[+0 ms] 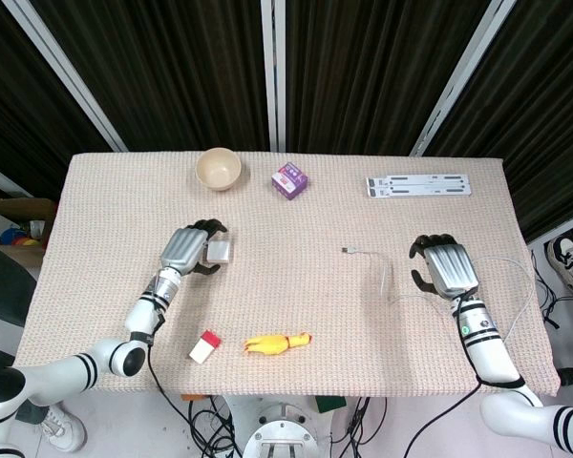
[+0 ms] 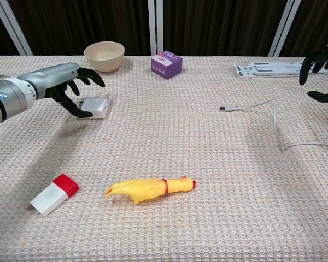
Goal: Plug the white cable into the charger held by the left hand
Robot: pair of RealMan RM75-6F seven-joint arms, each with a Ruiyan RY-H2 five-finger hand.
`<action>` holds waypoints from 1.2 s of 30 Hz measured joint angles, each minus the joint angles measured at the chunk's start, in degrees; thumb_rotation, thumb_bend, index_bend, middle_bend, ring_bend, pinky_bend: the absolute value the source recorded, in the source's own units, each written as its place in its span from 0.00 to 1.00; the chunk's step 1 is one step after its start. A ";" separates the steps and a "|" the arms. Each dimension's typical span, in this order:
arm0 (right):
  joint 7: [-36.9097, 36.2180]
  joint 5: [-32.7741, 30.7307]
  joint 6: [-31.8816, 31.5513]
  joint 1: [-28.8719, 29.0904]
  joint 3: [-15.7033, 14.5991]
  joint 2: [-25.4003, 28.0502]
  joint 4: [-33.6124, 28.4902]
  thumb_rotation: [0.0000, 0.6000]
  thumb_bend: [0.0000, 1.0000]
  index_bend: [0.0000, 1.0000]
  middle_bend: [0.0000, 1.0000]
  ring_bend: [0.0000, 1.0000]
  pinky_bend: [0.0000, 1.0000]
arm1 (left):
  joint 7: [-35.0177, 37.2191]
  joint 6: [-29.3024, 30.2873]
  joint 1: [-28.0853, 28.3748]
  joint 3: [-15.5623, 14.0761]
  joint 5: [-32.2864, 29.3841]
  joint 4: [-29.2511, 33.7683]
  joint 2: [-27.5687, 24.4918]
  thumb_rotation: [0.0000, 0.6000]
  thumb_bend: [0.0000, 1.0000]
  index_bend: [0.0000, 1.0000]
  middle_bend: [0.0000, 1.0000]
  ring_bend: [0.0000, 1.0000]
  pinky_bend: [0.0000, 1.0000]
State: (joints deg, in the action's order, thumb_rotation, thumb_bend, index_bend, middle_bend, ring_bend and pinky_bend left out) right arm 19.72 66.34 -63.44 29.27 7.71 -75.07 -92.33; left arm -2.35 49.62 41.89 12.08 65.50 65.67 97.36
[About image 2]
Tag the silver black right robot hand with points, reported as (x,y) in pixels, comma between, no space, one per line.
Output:
(311,61)

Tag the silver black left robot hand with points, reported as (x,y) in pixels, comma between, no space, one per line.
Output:
(49,79)

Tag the small white cube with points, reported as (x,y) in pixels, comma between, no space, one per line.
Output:
(98,107)

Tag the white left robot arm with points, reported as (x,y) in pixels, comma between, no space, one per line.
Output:
(5,101)

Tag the white folding stand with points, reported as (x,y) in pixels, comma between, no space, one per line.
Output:
(262,71)

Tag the beige bowl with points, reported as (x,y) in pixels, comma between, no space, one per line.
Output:
(104,64)

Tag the dark pleated curtain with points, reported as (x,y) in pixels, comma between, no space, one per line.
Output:
(84,21)

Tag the purple cardboard box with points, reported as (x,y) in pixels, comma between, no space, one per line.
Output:
(166,68)

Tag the red and white box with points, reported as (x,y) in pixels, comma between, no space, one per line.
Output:
(49,200)

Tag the beige woven tablecloth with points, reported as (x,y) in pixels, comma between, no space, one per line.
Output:
(180,136)

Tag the yellow rubber chicken toy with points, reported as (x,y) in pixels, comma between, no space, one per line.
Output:
(145,188)

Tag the white partition post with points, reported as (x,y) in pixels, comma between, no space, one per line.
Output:
(279,35)
(17,38)
(152,27)

